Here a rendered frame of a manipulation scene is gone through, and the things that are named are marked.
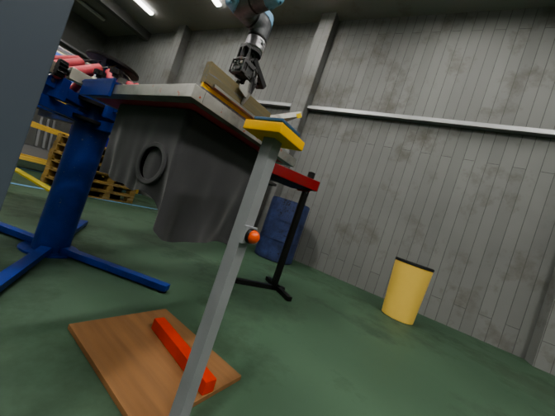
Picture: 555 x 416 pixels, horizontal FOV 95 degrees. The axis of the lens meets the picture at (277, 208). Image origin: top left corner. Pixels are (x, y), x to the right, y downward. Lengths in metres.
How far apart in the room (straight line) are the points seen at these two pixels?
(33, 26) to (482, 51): 5.23
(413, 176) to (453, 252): 1.23
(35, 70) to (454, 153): 4.50
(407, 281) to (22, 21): 3.28
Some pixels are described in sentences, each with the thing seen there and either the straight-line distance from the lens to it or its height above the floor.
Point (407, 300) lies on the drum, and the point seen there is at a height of 0.25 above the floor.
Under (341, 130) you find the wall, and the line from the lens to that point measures 4.90.
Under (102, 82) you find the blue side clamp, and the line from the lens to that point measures 1.28.
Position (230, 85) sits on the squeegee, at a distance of 1.04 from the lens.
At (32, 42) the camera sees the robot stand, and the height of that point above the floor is 0.88.
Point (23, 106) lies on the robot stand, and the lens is 0.65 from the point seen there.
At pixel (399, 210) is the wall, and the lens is 4.37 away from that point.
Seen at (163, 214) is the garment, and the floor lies 0.61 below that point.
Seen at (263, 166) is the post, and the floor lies 0.84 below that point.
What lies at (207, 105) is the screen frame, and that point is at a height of 0.96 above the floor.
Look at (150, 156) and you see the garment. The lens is 0.99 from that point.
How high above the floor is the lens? 0.74
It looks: 1 degrees up
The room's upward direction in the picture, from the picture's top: 19 degrees clockwise
